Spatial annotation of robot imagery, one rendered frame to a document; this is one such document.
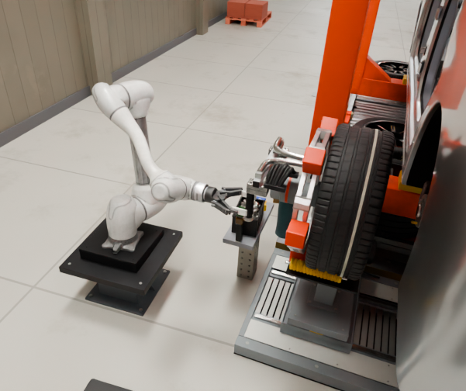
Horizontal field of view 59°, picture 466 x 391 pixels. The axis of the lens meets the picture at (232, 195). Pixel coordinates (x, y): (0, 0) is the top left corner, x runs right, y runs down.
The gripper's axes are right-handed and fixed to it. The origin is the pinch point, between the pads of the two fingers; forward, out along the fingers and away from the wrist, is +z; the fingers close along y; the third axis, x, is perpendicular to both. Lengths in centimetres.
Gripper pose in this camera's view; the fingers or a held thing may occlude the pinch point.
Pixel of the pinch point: (249, 204)
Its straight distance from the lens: 179.9
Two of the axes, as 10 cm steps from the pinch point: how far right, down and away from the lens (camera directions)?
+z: 9.4, 2.3, -2.6
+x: 0.5, -8.3, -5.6
